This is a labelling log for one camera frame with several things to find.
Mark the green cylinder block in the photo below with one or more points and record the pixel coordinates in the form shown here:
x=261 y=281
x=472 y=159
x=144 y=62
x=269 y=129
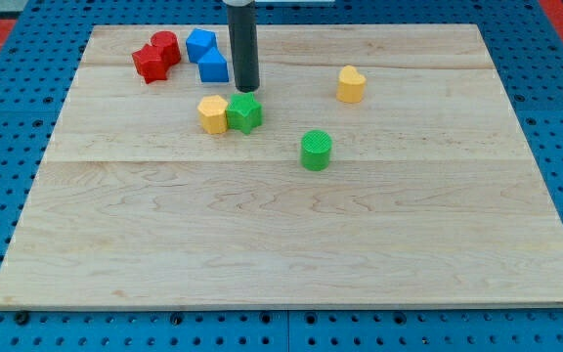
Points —
x=315 y=150

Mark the green star block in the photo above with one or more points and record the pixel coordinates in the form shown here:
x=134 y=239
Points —
x=244 y=112

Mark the yellow hexagon block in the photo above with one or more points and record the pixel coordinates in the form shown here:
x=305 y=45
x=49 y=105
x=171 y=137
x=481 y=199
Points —
x=212 y=114

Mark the yellow heart block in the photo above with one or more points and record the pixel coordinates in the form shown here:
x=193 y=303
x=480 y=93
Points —
x=351 y=85

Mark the blue triangular block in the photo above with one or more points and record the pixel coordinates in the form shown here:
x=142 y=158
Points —
x=213 y=67

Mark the light wooden board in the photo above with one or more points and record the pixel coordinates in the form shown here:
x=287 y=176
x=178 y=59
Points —
x=431 y=200

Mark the blue pentagon block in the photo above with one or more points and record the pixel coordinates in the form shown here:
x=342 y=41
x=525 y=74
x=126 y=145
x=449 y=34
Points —
x=199 y=42

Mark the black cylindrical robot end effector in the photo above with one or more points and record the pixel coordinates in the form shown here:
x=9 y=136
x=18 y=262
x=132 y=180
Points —
x=241 y=18

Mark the red star block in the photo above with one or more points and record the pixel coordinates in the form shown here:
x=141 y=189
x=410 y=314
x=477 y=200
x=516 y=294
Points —
x=149 y=63

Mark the red cylinder block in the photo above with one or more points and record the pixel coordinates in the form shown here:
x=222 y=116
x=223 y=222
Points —
x=167 y=43

